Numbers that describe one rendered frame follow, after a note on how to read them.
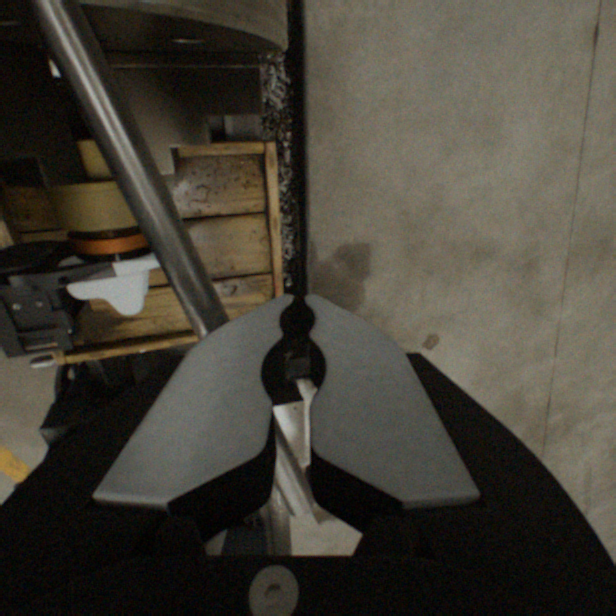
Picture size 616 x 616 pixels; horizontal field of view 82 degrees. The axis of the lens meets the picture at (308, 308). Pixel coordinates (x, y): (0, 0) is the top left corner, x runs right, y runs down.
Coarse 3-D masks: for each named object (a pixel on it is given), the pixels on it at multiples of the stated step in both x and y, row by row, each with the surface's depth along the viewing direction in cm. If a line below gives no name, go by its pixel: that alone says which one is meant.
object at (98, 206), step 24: (96, 168) 26; (48, 192) 26; (72, 192) 25; (96, 192) 26; (120, 192) 27; (72, 216) 27; (96, 216) 27; (120, 216) 27; (72, 240) 28; (96, 240) 28; (120, 240) 28; (144, 240) 30
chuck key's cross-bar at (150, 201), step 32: (32, 0) 8; (64, 0) 8; (64, 32) 8; (64, 64) 8; (96, 64) 9; (96, 96) 9; (96, 128) 9; (128, 128) 9; (128, 160) 9; (128, 192) 10; (160, 192) 10; (160, 224) 10; (160, 256) 10; (192, 256) 11; (192, 288) 11; (192, 320) 11; (224, 320) 11; (288, 448) 14; (288, 480) 14
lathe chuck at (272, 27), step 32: (0, 0) 13; (96, 0) 14; (128, 0) 14; (160, 0) 15; (192, 0) 16; (224, 0) 17; (256, 0) 19; (0, 32) 18; (32, 32) 18; (96, 32) 18; (128, 32) 19; (160, 32) 19; (192, 32) 19; (224, 32) 19; (256, 32) 20
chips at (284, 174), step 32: (288, 32) 71; (288, 64) 74; (288, 96) 76; (288, 128) 78; (288, 160) 80; (288, 192) 83; (288, 224) 89; (288, 256) 94; (288, 288) 100; (288, 352) 110
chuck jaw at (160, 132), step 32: (128, 64) 24; (160, 64) 25; (192, 64) 25; (224, 64) 25; (256, 64) 26; (128, 96) 25; (160, 96) 26; (192, 96) 26; (224, 96) 26; (256, 96) 27; (160, 128) 27; (192, 128) 27; (160, 160) 28
